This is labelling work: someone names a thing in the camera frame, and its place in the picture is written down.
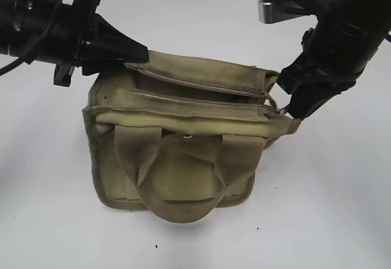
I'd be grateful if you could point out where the olive yellow canvas bag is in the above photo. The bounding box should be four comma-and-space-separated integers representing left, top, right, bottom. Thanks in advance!
82, 51, 301, 223

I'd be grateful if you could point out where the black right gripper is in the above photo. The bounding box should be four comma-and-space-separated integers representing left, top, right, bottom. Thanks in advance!
279, 28, 357, 120

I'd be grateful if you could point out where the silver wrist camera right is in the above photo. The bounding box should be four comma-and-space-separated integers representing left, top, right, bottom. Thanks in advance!
258, 0, 334, 24

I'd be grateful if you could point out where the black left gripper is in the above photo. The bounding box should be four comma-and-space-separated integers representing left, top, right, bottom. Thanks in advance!
53, 0, 149, 86

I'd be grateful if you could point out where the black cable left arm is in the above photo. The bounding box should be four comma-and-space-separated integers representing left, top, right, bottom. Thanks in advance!
0, 0, 62, 77

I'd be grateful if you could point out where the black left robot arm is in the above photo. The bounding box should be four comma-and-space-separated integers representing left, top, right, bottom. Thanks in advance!
1, 0, 149, 87

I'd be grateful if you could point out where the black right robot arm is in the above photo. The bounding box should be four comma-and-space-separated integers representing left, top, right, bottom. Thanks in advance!
277, 0, 390, 120

